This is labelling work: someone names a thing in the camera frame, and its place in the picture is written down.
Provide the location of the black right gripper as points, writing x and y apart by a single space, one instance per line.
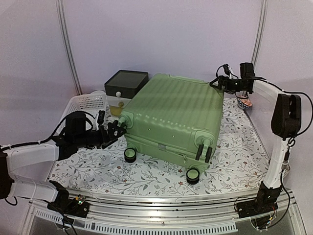
219 87

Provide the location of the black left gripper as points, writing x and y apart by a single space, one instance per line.
111 136

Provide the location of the drawer cabinet with dark top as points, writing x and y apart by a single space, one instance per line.
122 87

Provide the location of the green hard-shell suitcase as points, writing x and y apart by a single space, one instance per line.
177 120

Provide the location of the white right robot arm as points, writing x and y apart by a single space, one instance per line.
285 125

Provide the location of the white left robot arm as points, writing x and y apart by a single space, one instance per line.
16 182

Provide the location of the white plastic mesh basket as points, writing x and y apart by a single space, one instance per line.
91 103

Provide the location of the small patterned bowl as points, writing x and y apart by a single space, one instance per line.
244 103

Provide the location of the floral white tablecloth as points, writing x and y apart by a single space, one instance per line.
239 163

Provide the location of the aluminium front rail frame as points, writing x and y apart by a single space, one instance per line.
118 214

